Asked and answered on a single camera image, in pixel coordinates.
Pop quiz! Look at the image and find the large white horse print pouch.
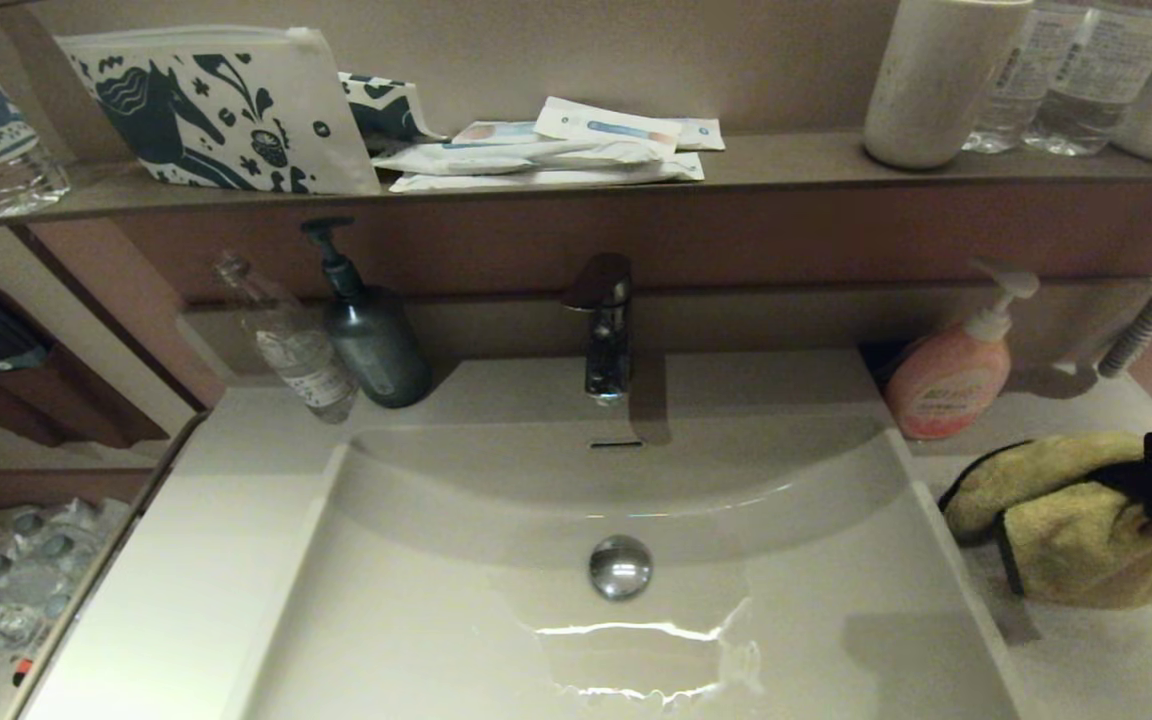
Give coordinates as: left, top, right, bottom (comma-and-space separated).
54, 26, 382, 197

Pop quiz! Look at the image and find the dark grey pump bottle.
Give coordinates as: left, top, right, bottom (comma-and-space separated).
300, 217, 434, 410

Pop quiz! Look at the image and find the flat white packet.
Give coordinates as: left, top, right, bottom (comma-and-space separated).
389, 153, 706, 194

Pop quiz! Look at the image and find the small white packet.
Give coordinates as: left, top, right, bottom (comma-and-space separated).
674, 118, 726, 152

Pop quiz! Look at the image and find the clear water bottle white label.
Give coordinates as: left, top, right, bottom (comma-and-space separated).
962, 0, 1055, 155
1021, 0, 1152, 158

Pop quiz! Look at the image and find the brown wall shelf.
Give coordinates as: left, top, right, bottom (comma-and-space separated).
0, 130, 1152, 233

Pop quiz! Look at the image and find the pink soap pump bottle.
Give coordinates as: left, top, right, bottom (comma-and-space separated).
884, 260, 1041, 442

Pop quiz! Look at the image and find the chrome faucet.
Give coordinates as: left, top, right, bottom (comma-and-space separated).
562, 252, 634, 406

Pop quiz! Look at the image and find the shrink-wrapped water bottle pack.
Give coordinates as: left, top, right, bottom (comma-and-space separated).
0, 497, 132, 671

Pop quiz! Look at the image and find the white packet peach print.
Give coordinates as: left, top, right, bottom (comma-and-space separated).
451, 120, 547, 149

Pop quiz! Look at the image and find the yellow cloth with black backing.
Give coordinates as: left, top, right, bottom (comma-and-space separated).
939, 432, 1152, 609

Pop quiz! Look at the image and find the small white horse print pouch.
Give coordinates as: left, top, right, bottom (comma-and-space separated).
339, 72, 448, 154

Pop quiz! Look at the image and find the long white wrapped packet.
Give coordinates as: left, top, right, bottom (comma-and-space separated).
372, 139, 667, 177

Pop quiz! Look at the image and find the chrome drain stopper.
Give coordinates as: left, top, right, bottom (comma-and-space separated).
588, 534, 654, 602

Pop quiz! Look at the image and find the empty clear plastic bottle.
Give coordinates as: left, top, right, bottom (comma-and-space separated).
213, 250, 361, 425

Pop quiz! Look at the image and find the white sink basin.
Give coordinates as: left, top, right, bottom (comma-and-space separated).
236, 415, 1022, 720

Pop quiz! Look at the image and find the white packet blue orange stripe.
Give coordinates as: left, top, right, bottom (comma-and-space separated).
534, 96, 683, 157

